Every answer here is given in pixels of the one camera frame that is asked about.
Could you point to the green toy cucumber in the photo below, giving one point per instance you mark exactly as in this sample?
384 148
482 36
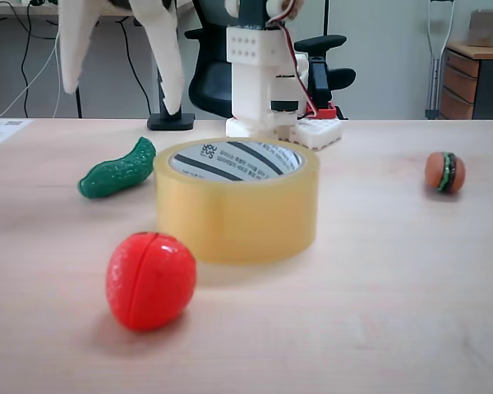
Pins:
115 174

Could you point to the black office chair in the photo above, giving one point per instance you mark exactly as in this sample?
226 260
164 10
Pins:
205 90

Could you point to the grey background desk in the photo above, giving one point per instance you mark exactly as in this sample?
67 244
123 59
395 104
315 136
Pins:
24 11

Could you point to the white printed paper sheet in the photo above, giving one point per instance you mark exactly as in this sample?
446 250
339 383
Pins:
0 131

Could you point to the red table clamp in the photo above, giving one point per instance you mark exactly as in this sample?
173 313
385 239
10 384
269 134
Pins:
326 111

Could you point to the clear packing tape roll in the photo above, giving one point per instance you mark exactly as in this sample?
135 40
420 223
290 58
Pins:
234 221

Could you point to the red toy strawberry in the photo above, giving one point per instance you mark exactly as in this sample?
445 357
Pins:
150 283

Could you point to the grey metal crutch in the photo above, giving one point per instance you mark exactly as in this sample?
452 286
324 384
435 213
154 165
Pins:
435 74

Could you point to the toy hamburger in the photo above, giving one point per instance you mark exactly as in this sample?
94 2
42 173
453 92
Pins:
437 170

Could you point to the wooden drawer cabinet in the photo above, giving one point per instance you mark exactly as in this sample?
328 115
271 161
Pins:
460 86

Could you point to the brown cardboard box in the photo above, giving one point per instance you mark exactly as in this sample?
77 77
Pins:
487 28

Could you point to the white perforated base plate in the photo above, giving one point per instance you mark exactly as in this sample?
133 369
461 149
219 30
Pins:
320 133

